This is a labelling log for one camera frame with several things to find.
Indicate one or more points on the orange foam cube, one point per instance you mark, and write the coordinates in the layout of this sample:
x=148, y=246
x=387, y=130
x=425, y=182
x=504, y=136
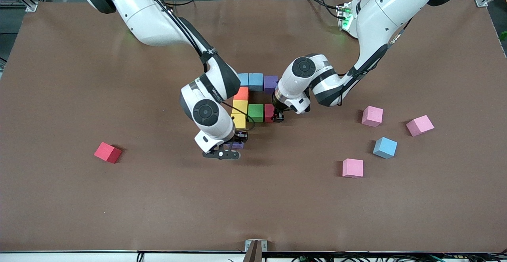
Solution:
x=242, y=94

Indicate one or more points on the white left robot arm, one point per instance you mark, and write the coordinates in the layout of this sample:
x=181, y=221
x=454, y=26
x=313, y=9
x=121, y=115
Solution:
x=388, y=12

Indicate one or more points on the yellow foam cube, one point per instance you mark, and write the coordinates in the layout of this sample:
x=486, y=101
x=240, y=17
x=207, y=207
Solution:
x=238, y=121
x=240, y=107

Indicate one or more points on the pink foam cube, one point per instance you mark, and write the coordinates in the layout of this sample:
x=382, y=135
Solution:
x=372, y=116
x=352, y=168
x=420, y=125

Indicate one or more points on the green foam cube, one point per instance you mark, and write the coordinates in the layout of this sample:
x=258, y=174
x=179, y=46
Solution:
x=256, y=112

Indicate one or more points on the small green object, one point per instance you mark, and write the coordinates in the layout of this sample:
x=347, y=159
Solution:
x=504, y=35

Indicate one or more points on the red foam cube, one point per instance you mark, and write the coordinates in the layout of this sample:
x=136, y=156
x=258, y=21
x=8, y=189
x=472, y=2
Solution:
x=107, y=152
x=269, y=112

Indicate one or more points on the light blue foam cube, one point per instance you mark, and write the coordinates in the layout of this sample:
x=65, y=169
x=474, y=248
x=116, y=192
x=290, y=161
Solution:
x=243, y=79
x=385, y=147
x=256, y=82

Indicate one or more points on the purple foam cube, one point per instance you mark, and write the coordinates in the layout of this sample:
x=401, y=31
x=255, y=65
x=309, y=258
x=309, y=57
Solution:
x=270, y=83
x=235, y=145

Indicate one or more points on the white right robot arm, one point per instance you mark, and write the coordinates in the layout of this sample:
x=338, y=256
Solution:
x=146, y=20

